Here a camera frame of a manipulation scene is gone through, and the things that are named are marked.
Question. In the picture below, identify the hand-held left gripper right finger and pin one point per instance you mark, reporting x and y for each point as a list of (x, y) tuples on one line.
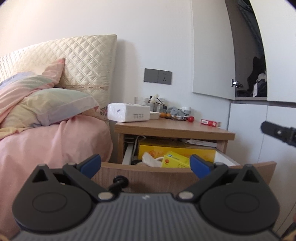
[(198, 165)]

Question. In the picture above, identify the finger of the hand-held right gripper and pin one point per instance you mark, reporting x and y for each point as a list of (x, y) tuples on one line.
[(277, 133)]

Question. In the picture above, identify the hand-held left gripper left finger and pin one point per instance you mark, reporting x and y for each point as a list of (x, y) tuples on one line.
[(91, 165)]

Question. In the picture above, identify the yellow medicine box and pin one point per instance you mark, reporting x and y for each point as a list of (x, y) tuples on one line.
[(172, 160)]

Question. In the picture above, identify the wooden nightstand drawer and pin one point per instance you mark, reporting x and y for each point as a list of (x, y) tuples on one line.
[(148, 176)]

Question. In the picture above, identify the black drawer key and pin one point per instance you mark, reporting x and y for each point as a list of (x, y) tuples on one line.
[(120, 182)]

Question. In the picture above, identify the white papers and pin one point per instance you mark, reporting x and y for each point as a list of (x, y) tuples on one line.
[(203, 142)]

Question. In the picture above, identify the pink blanket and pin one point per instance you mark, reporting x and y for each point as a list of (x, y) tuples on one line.
[(57, 148)]

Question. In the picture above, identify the large orange-yellow box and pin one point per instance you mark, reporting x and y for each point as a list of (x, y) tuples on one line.
[(166, 146)]

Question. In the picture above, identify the red flat box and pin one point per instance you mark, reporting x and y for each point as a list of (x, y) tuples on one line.
[(210, 122)]

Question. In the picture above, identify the red ball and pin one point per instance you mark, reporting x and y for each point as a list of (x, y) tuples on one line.
[(191, 119)]

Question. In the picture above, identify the white crumpled bag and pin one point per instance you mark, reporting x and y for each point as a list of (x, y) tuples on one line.
[(150, 160)]

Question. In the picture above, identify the white round container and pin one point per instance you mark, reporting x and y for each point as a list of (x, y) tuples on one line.
[(186, 110)]

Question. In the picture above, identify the grey toy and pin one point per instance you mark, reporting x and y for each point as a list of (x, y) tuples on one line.
[(175, 110)]

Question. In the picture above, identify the small orange fruits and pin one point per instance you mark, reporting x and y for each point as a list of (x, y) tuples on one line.
[(165, 115)]

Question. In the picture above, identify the metal door hinge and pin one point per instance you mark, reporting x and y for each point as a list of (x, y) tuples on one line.
[(236, 83)]

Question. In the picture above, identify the white tissue pack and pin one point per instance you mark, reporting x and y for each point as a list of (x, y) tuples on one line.
[(129, 112)]

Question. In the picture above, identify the pastel pillow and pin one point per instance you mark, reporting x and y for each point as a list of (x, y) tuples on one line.
[(60, 106)]

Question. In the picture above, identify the dark clothes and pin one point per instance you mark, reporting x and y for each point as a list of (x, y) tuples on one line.
[(256, 69)]

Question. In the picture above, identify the white shallow dish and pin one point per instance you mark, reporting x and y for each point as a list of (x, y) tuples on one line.
[(154, 115)]

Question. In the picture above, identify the small white flower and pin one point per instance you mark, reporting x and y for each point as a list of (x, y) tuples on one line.
[(156, 97)]

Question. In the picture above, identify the grey cup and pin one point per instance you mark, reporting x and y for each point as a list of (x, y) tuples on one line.
[(141, 100)]

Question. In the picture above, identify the pink striped pillow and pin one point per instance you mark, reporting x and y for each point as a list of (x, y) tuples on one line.
[(32, 88)]

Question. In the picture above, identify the cream quilted headboard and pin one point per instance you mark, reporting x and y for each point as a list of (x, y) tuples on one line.
[(87, 62)]

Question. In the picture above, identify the white open wardrobe door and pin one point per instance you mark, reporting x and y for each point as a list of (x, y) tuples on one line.
[(212, 51)]

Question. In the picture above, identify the grey wall socket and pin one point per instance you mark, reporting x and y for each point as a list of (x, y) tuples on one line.
[(165, 77)]

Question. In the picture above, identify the grey wall switch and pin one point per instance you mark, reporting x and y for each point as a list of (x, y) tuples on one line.
[(150, 75)]

